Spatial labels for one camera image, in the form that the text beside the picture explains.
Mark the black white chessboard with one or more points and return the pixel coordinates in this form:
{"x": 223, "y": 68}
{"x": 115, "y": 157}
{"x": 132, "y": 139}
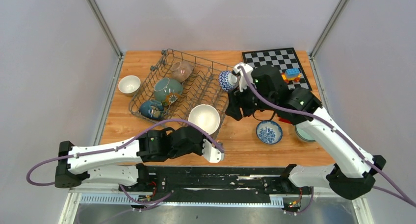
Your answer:
{"x": 284, "y": 59}

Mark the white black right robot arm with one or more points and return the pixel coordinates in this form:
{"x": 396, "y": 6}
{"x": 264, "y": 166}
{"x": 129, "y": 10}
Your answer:
{"x": 353, "y": 172}

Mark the beige bowl with flower sprig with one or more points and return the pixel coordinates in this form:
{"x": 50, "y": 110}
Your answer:
{"x": 205, "y": 117}

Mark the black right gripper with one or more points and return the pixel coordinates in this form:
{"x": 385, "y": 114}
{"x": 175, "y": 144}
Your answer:
{"x": 235, "y": 100}

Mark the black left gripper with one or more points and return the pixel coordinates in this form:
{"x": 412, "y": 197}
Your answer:
{"x": 199, "y": 151}

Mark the toy brick car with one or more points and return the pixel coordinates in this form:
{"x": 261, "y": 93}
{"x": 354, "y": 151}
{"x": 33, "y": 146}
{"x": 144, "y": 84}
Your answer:
{"x": 293, "y": 75}

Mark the red toy house block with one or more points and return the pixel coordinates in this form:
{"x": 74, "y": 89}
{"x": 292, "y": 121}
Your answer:
{"x": 284, "y": 120}

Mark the mint green leaf bowl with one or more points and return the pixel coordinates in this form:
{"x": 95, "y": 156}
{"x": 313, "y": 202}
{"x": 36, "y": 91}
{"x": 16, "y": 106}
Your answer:
{"x": 302, "y": 135}

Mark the grey wire dish rack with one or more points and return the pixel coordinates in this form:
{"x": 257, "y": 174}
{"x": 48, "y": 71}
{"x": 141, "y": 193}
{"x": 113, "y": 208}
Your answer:
{"x": 201, "y": 87}

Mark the blue white zigzag bowl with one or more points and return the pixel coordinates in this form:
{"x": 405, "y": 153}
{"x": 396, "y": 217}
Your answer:
{"x": 227, "y": 80}

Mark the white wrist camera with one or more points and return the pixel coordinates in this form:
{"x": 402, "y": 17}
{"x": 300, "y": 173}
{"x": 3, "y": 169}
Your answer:
{"x": 244, "y": 70}
{"x": 211, "y": 153}

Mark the white bowl blue roses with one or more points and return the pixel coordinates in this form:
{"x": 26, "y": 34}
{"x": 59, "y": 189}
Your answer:
{"x": 269, "y": 132}

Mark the teal bowl with orange flower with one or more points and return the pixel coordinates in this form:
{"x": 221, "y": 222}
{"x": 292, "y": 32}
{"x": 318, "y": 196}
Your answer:
{"x": 167, "y": 91}

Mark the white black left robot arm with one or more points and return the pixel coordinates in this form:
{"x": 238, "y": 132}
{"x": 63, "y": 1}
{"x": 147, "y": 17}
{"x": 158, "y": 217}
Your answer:
{"x": 122, "y": 162}

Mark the dark blue floral bowl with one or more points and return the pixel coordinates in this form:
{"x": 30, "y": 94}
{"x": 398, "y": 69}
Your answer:
{"x": 152, "y": 109}

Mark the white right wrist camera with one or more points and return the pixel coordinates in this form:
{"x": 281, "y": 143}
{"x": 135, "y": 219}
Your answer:
{"x": 244, "y": 70}

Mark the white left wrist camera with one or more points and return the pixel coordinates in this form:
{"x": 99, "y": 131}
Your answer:
{"x": 211, "y": 153}

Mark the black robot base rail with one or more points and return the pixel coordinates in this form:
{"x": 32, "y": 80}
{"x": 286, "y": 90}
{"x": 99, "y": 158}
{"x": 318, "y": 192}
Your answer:
{"x": 215, "y": 184}

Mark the plain beige bowl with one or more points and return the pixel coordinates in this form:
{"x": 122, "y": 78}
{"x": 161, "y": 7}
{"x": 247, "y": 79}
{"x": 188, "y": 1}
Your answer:
{"x": 129, "y": 85}

